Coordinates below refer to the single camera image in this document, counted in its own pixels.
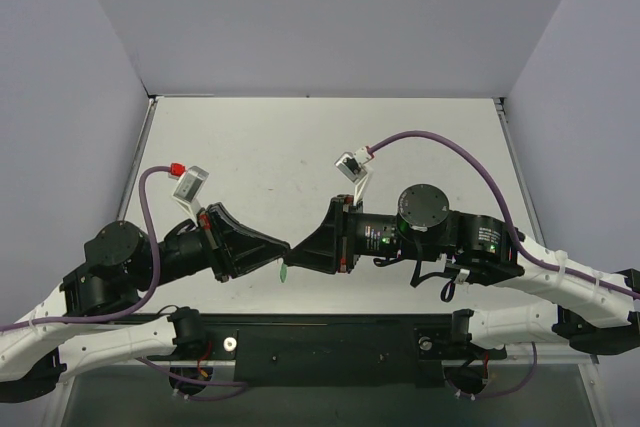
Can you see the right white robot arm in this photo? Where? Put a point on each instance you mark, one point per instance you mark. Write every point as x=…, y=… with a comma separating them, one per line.
x=588, y=310

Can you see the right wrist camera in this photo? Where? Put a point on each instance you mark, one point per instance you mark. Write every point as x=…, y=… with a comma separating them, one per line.
x=355, y=167

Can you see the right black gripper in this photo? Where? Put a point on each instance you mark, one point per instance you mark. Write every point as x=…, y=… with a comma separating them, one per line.
x=341, y=234

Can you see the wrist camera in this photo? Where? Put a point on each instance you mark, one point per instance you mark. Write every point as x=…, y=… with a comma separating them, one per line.
x=355, y=167
x=188, y=186

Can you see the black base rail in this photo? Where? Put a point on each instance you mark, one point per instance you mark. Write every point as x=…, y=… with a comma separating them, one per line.
x=340, y=350

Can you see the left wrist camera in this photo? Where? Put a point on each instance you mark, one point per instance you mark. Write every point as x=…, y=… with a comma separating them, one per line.
x=188, y=186

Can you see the green key tag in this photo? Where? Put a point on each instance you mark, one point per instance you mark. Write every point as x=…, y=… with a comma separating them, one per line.
x=283, y=272

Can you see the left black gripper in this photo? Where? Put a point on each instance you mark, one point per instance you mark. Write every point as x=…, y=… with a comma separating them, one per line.
x=213, y=244

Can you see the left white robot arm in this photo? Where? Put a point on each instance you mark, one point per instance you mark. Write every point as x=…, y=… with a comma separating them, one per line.
x=77, y=327

